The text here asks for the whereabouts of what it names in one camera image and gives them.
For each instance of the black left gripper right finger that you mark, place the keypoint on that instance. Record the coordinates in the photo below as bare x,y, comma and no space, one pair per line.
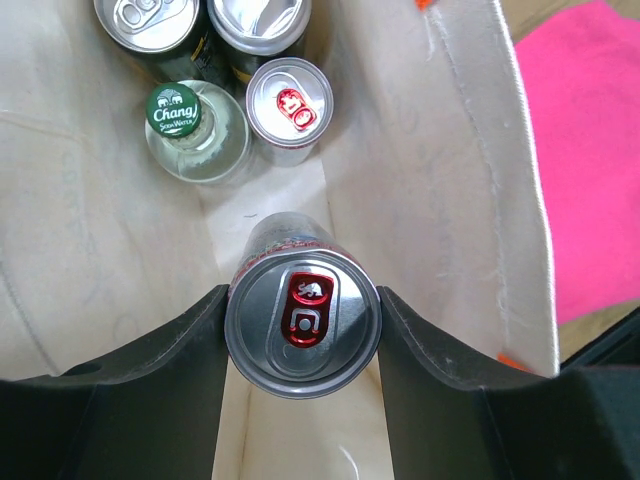
455,413

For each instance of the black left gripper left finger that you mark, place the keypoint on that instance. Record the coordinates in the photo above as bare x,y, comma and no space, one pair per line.
115,400

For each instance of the red bull can front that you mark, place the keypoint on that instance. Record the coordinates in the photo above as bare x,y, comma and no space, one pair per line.
303,318

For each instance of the red bull can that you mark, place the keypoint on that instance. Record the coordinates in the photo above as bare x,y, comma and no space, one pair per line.
303,318
289,105

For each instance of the beige canvas tote bag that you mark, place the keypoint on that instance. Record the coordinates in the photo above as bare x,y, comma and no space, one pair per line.
427,175

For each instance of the red bull can middle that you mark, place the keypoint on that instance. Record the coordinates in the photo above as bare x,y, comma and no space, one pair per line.
289,105

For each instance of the magenta folded cloth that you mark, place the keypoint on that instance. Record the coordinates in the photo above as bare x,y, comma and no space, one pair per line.
581,74

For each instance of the dark can rear left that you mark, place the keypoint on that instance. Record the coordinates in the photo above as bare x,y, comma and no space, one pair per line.
172,40

